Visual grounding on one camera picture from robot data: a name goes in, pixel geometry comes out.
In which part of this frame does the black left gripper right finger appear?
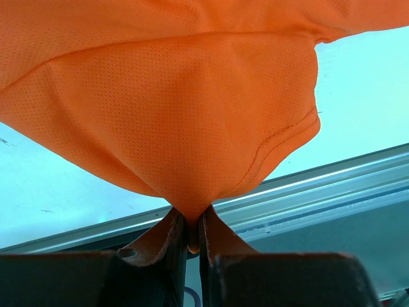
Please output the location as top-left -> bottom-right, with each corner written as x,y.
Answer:
198,207 -> 380,307

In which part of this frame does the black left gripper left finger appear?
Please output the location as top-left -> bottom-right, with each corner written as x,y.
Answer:
1,209 -> 187,306

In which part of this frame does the orange t shirt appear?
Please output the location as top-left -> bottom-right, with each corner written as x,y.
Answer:
1,1 -> 408,252

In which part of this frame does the aluminium mounting rail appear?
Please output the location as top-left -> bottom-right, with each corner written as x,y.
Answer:
1,145 -> 408,253

